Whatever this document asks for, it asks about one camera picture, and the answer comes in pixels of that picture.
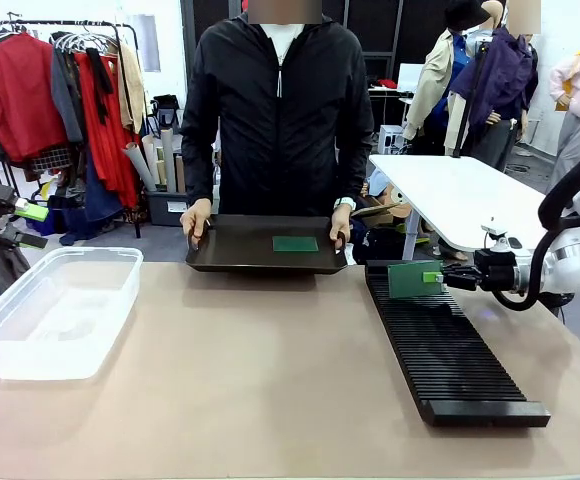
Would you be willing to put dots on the green PCB board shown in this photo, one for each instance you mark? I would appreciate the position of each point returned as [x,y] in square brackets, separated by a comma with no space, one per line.
[295,244]
[405,280]

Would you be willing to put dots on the white wrist watch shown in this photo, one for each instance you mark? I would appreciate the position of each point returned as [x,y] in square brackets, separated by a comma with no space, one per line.
[345,203]

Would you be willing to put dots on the white computer case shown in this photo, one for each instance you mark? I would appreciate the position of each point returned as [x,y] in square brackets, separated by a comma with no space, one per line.
[391,139]

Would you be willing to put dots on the mannequin in beige coat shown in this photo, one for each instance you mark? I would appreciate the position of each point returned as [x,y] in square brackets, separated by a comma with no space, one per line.
[437,85]

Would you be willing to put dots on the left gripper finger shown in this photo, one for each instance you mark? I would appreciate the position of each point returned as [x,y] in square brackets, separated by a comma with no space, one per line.
[32,211]
[27,240]

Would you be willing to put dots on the grey fabric pile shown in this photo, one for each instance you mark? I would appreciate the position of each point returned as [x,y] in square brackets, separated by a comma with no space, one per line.
[0,260]

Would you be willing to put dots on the black tripod pole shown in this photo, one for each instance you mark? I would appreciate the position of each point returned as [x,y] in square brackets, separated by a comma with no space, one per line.
[470,100]

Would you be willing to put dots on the red hanging dress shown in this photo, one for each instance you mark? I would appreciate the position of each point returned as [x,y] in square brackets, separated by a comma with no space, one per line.
[110,150]

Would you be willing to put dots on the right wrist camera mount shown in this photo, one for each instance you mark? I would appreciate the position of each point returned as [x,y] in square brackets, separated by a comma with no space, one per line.
[502,242]

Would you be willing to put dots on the person's left forearm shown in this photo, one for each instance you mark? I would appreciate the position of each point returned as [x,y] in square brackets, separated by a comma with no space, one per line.
[357,165]

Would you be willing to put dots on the dark grey hanging garment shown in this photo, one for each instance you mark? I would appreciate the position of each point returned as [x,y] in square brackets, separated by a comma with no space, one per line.
[67,100]

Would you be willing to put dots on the person's right forearm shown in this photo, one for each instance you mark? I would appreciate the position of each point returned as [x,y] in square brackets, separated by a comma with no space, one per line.
[197,170]

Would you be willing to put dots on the dark storage bin with label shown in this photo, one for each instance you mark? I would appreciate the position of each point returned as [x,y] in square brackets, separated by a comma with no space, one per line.
[167,207]

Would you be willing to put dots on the black hanging scarf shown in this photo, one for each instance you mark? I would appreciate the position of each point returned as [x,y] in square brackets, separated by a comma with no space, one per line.
[100,85]

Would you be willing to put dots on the blue denim garment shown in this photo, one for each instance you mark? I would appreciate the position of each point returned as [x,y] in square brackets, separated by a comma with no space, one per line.
[101,192]

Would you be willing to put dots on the clear plastic storage box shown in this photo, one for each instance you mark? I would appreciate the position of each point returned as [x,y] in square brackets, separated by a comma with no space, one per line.
[55,320]

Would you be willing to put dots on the grey paper roll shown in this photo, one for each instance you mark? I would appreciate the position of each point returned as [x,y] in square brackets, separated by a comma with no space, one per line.
[139,167]

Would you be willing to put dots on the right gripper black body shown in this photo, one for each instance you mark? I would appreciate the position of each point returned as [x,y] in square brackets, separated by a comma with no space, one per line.
[495,270]

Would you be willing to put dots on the black serving tray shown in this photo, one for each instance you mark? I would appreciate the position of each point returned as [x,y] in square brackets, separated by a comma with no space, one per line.
[250,250]

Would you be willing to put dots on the black metal clothes rack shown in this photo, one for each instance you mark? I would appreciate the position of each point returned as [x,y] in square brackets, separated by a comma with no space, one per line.
[45,23]

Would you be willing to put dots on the tall grey-beige paper roll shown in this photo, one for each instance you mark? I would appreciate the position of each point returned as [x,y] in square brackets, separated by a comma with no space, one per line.
[168,160]

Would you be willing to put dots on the mannequin in purple jacket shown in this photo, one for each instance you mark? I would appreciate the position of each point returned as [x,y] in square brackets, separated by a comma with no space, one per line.
[500,80]

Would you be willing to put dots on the person's right hand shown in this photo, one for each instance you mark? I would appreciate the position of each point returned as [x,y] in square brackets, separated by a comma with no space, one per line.
[195,220]

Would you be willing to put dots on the red hanging jacket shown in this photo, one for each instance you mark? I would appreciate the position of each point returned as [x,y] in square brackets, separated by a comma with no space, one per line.
[22,100]

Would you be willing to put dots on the beige hanging garment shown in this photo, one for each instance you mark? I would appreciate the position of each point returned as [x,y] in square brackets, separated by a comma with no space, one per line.
[131,85]

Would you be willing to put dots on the black office chair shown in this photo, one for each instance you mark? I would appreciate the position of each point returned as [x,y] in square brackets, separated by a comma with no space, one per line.
[166,112]

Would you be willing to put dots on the person's left hand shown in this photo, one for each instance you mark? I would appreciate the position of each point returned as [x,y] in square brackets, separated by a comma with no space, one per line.
[341,222]

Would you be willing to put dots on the black slotted PCB rack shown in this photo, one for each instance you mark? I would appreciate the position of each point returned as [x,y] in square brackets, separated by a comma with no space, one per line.
[450,360]

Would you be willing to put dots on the person in black jacket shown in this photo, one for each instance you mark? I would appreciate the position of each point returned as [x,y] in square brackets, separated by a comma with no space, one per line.
[277,125]

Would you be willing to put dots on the brown cardboard box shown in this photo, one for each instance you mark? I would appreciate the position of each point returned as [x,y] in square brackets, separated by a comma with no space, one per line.
[372,215]

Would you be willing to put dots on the white side table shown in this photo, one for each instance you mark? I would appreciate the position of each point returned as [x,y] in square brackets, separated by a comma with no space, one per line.
[460,195]

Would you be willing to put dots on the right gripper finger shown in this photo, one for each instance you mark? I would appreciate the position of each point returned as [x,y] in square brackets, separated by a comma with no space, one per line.
[432,277]
[460,269]

